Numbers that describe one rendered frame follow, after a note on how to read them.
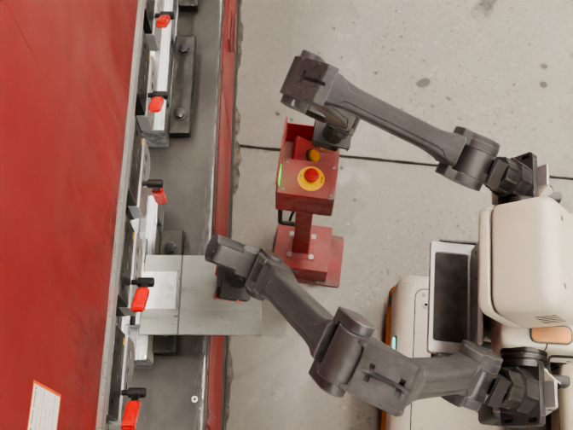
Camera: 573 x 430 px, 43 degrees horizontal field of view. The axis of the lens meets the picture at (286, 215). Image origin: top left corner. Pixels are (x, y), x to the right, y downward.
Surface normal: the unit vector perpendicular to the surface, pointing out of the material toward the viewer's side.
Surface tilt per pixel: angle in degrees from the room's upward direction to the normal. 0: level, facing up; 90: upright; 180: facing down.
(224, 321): 0
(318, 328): 62
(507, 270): 43
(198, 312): 0
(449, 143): 38
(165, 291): 0
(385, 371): 25
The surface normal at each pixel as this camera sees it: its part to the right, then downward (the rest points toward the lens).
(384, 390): -0.20, 0.00
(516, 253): -0.66, -0.35
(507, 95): 0.01, -0.38
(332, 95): 0.29, 0.20
